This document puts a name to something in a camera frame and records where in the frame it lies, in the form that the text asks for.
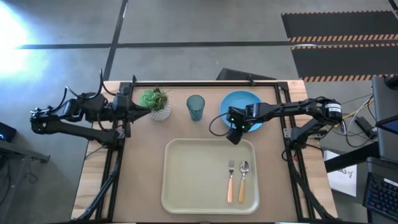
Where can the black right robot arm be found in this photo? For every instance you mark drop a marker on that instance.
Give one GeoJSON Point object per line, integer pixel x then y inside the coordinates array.
{"type": "Point", "coordinates": [289, 109]}

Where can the grey side desk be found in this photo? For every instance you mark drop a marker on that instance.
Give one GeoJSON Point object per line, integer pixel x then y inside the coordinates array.
{"type": "Point", "coordinates": [18, 151]}

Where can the beige plastic tray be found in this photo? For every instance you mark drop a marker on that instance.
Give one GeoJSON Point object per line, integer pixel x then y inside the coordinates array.
{"type": "Point", "coordinates": [199, 177]}

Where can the white paper sheet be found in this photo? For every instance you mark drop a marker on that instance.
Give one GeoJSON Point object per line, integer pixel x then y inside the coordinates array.
{"type": "Point", "coordinates": [342, 179]}

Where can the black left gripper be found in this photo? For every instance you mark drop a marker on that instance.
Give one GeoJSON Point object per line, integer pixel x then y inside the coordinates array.
{"type": "Point", "coordinates": [124, 107]}

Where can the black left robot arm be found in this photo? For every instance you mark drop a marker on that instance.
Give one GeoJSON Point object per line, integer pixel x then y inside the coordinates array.
{"type": "Point", "coordinates": [77, 132]}

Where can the brown table mat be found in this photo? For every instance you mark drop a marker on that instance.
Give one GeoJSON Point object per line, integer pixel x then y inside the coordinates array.
{"type": "Point", "coordinates": [143, 174]}

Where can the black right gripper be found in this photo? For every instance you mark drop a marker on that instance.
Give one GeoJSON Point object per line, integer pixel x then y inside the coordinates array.
{"type": "Point", "coordinates": [237, 121]}

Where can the black aluminium rig frame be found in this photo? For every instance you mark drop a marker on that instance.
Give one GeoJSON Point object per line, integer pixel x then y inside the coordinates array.
{"type": "Point", "coordinates": [202, 84]}

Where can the blue-lit screen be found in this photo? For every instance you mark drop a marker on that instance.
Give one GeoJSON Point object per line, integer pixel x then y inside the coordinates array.
{"type": "Point", "coordinates": [390, 126]}

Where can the black desk beam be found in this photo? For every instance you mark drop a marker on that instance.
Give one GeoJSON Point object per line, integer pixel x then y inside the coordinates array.
{"type": "Point", "coordinates": [351, 157]}

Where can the blue plastic plate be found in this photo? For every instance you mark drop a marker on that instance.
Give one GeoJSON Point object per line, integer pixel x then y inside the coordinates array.
{"type": "Point", "coordinates": [239, 99]}

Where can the black backlit keyboard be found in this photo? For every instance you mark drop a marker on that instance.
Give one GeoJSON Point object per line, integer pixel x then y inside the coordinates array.
{"type": "Point", "coordinates": [382, 196]}

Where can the black hazard-striped floor mat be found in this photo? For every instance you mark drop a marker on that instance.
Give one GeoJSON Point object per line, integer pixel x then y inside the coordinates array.
{"type": "Point", "coordinates": [339, 25]}
{"type": "Point", "coordinates": [342, 60]}

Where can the black device with blue light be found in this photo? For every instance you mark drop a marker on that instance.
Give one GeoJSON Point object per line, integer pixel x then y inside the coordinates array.
{"type": "Point", "coordinates": [6, 132]}

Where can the black power adapter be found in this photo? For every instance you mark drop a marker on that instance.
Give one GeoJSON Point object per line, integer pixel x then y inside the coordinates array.
{"type": "Point", "coordinates": [365, 126]}

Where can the black monitor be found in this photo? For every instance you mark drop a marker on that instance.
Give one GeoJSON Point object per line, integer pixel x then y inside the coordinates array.
{"type": "Point", "coordinates": [236, 75]}

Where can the succulent plant in white pot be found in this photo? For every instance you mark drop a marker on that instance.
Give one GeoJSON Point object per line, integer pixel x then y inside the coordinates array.
{"type": "Point", "coordinates": [155, 102]}

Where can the teal faceted plastic cup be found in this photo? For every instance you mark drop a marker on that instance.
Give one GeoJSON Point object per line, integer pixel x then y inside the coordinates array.
{"type": "Point", "coordinates": [196, 107]}

